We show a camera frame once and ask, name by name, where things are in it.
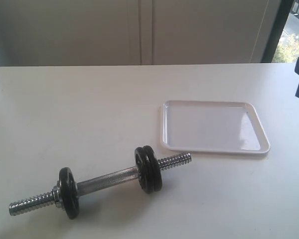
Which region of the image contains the white plastic tray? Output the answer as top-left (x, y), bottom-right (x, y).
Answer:
top-left (160, 100), bottom-right (271, 155)

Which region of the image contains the black window frame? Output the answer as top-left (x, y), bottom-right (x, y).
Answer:
top-left (261, 0), bottom-right (294, 63)

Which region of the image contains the chrome left collar nut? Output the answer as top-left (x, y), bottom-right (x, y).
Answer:
top-left (52, 185), bottom-right (62, 208)

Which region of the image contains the black weight plate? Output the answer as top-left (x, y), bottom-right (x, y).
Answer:
top-left (59, 167), bottom-right (80, 220)
top-left (135, 147), bottom-right (154, 194)
top-left (143, 145), bottom-right (162, 192)

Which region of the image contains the chrome threaded dumbbell bar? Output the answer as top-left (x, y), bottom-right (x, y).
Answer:
top-left (8, 153), bottom-right (191, 216)

